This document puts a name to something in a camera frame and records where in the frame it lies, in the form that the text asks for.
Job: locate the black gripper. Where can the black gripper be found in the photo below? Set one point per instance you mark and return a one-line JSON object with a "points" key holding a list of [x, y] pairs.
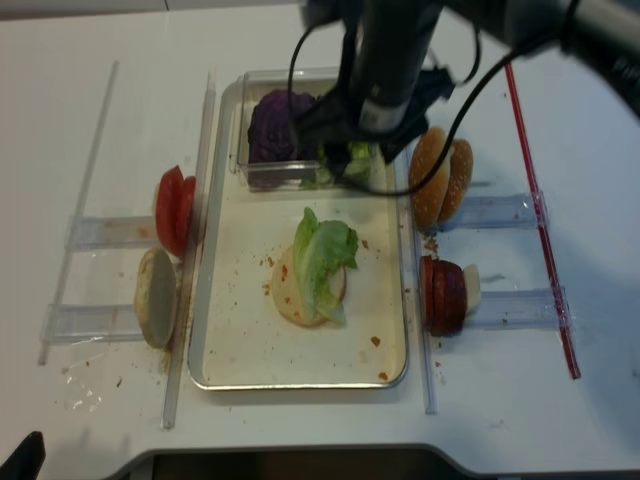
{"points": [[383, 91]]}

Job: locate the green lettuce leaf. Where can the green lettuce leaf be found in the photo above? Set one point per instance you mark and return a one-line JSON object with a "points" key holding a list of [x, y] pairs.
{"points": [[320, 250]]}

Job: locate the grey robot base edge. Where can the grey robot base edge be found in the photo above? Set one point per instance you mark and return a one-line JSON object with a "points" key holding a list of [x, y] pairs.
{"points": [[403, 461]]}

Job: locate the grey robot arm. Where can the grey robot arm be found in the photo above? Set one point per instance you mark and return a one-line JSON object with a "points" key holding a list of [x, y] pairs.
{"points": [[602, 34]]}

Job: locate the green lettuce in box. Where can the green lettuce in box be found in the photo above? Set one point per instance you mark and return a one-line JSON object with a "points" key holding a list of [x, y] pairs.
{"points": [[358, 166]]}

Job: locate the front meat patty slice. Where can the front meat patty slice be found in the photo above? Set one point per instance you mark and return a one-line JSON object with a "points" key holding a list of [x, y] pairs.
{"points": [[427, 290]]}

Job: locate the round bread slice on tray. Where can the round bread slice on tray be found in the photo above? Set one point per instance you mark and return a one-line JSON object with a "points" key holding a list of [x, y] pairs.
{"points": [[286, 296]]}

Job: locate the rear tomato slice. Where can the rear tomato slice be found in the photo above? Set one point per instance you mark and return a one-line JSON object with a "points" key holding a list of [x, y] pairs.
{"points": [[183, 213]]}

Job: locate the tomato slice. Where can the tomato slice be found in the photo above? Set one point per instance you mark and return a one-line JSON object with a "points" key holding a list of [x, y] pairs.
{"points": [[183, 213], [168, 199]]}

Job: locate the front tomato slice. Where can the front tomato slice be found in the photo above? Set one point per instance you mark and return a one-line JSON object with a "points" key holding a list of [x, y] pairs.
{"points": [[168, 199]]}

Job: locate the white cheese slice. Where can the white cheese slice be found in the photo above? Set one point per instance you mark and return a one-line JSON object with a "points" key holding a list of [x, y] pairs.
{"points": [[472, 287]]}

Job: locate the bread slice on left rack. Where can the bread slice on left rack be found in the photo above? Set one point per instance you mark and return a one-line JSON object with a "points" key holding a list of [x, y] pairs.
{"points": [[155, 298]]}

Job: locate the purple cabbage leaf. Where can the purple cabbage leaf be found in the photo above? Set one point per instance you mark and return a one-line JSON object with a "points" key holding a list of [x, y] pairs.
{"points": [[270, 138]]}

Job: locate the clear plastic vegetable box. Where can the clear plastic vegetable box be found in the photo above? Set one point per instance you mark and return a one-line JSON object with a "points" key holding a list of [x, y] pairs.
{"points": [[252, 87]]}

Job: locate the rear sesame bun top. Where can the rear sesame bun top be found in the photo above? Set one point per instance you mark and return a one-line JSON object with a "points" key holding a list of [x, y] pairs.
{"points": [[461, 171]]}

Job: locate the clear upper right holder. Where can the clear upper right holder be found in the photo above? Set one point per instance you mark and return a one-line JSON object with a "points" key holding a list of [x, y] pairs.
{"points": [[524, 210]]}

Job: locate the clear holder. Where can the clear holder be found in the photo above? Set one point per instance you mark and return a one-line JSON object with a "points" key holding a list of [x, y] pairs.
{"points": [[538, 309], [70, 324], [105, 233], [524, 210]]}

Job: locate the metal baking tray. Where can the metal baking tray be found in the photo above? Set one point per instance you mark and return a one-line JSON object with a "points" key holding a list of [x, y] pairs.
{"points": [[239, 340]]}

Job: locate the clear lower right holder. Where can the clear lower right holder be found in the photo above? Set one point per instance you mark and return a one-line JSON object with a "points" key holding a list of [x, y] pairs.
{"points": [[538, 309]]}

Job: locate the clear upper left holder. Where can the clear upper left holder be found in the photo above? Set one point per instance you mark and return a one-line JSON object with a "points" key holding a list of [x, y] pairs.
{"points": [[105, 233]]}

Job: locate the clear lower left holder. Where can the clear lower left holder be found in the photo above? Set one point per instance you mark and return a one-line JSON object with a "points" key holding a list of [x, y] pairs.
{"points": [[70, 324]]}

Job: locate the black object bottom left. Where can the black object bottom left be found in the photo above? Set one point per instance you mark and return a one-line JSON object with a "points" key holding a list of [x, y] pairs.
{"points": [[27, 459]]}

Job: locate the clear rail left of tray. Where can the clear rail left of tray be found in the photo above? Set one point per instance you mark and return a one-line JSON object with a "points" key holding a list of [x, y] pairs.
{"points": [[183, 313]]}

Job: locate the clear rail of tray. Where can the clear rail of tray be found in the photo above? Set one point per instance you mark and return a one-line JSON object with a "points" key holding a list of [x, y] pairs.
{"points": [[419, 340], [183, 313]]}

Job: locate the clear rail right of tray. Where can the clear rail right of tray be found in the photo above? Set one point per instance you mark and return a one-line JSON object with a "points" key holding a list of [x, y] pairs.
{"points": [[419, 340]]}

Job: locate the red plastic rail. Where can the red plastic rail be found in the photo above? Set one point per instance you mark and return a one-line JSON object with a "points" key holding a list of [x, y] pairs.
{"points": [[561, 306]]}

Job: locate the clear far left rail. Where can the clear far left rail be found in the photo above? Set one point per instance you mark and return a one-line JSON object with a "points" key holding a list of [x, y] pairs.
{"points": [[80, 215]]}

